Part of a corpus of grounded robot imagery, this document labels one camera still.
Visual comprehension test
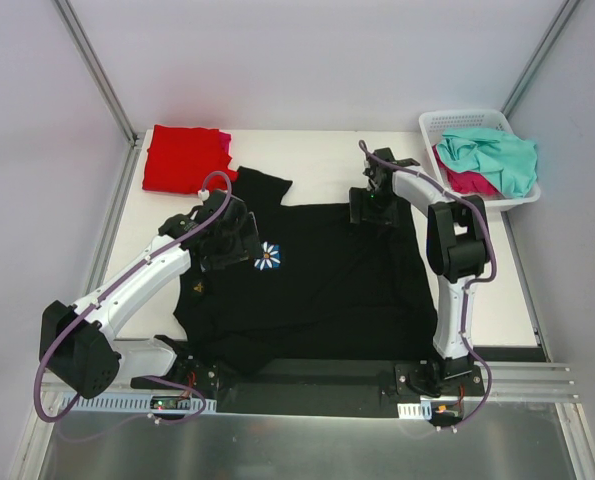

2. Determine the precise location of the black daisy t-shirt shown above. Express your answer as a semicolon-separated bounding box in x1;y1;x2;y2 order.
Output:
174;167;437;375

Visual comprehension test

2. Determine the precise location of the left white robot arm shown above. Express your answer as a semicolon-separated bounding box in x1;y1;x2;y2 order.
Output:
38;190;262;399

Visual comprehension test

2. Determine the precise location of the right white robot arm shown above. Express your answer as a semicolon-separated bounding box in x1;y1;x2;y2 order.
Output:
349;141;496;398

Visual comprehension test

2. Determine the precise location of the magenta t-shirt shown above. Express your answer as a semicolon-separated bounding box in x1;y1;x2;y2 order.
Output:
446;170;498;196

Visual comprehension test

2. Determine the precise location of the folded red t-shirt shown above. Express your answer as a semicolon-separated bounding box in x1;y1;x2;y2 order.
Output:
142;125;238;195

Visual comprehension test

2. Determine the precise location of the folded pink t-shirt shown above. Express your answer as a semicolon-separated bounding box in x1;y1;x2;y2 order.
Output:
219;131;232;154

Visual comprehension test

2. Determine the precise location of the teal t-shirt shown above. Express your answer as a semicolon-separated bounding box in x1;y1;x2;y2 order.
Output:
432;127;538;199

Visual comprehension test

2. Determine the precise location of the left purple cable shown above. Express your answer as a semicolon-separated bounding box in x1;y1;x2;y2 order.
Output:
33;170;233;441

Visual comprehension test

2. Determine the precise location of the purple cable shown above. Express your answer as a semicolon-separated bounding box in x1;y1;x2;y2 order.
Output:
33;170;233;441
357;139;499;440

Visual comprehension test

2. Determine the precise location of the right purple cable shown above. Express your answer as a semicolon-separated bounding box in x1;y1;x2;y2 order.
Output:
357;139;499;440

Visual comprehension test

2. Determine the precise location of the left aluminium frame post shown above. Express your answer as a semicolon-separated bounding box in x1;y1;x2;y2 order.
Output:
51;0;138;145

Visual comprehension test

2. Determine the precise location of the aluminium frame post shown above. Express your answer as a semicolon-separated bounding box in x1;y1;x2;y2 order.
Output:
501;0;583;118
51;0;138;145

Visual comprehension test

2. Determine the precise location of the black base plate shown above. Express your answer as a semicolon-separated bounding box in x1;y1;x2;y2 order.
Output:
129;336;484;420

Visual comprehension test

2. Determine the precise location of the left white cable duct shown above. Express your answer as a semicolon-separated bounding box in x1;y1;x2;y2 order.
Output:
72;393;217;415

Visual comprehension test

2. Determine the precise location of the white cable duct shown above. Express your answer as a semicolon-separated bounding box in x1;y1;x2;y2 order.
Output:
72;393;217;415
397;402;432;421

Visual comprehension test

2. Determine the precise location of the right white cable duct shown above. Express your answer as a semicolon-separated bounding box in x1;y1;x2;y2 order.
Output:
397;402;432;421

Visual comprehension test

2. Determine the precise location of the right aluminium frame post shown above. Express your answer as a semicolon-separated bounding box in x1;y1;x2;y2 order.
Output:
501;0;583;118

